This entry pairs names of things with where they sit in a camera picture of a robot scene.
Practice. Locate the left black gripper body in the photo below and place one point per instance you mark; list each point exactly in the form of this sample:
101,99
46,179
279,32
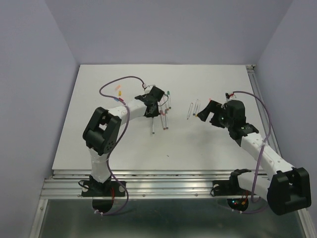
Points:
155,112

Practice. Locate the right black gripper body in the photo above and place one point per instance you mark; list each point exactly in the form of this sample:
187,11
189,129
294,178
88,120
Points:
228,121

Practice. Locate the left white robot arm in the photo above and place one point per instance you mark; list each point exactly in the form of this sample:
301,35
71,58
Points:
102,131

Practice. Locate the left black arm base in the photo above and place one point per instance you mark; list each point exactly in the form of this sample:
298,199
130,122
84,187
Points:
104,194

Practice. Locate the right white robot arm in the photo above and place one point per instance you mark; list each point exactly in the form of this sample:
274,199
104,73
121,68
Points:
286,189

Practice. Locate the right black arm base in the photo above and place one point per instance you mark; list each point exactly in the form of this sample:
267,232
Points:
232,187

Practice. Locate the brown cap marker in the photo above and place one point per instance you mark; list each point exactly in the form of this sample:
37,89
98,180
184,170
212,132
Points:
162,121

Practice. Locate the aluminium right side rail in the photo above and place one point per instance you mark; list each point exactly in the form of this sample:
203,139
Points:
263,115

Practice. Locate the aluminium rail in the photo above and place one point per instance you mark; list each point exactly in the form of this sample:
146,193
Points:
161,204
263,115

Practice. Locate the aluminium front rail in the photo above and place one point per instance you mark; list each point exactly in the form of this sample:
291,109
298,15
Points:
161,204

